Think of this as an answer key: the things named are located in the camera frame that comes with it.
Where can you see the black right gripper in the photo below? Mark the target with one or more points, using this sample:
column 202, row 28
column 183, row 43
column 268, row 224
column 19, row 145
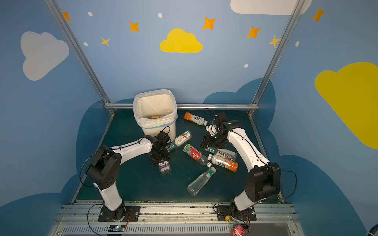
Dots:
column 209, row 141

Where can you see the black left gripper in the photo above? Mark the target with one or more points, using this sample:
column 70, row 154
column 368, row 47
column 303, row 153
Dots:
column 161, row 157

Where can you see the grape juice purple label bottle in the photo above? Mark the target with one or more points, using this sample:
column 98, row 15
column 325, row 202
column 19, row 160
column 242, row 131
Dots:
column 164, row 167

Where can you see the yellow tea red label bottle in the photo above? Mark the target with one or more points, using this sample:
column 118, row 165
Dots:
column 156, row 117

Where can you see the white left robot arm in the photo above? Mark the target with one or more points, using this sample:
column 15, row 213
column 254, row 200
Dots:
column 104, row 167

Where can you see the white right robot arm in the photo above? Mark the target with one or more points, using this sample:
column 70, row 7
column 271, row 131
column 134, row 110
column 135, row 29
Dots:
column 264, row 177

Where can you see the white ribbed plastic bin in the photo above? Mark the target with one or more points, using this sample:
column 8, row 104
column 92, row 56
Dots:
column 158, row 129

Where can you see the clear blue-edged bin liner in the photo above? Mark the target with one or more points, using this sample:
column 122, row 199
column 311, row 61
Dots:
column 155, row 109

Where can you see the clear green cap water bottle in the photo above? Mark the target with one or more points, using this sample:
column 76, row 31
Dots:
column 222, row 152

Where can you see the orange white label bottle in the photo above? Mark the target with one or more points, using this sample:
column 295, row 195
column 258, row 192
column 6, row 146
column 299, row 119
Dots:
column 223, row 162

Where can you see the crane label clear bottle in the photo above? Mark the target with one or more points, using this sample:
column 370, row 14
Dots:
column 179, row 140

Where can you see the orange bottle near back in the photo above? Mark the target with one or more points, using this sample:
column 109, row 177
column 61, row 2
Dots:
column 195, row 119

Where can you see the red green label soda bottle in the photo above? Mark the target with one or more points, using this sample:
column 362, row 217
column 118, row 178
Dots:
column 197, row 155

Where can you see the green circuit board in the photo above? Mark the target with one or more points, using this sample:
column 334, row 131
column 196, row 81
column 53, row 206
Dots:
column 116, row 229

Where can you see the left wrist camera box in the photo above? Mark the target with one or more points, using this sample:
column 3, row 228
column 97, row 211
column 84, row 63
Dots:
column 163, row 137

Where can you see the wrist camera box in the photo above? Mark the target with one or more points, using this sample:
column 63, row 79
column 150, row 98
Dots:
column 219, row 119
column 163, row 137

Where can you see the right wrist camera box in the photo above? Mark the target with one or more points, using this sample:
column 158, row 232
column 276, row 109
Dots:
column 219, row 119

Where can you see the aluminium frame back rail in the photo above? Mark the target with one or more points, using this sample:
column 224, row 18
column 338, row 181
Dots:
column 192, row 106

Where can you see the aluminium right upright post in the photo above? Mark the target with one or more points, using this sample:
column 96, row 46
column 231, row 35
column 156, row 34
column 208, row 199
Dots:
column 285, row 37

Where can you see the aluminium upright post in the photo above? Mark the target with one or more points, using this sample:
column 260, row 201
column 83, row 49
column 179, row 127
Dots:
column 285, row 37
column 74, row 43

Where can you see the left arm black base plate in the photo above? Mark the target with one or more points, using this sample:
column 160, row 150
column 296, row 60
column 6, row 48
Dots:
column 121, row 214

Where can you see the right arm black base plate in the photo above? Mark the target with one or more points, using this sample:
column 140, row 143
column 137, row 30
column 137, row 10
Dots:
column 222, row 211

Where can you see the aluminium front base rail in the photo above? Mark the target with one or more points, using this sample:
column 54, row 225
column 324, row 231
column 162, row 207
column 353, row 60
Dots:
column 173, row 219

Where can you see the aluminium left upright post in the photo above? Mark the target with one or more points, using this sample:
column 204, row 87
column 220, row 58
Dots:
column 74, row 43

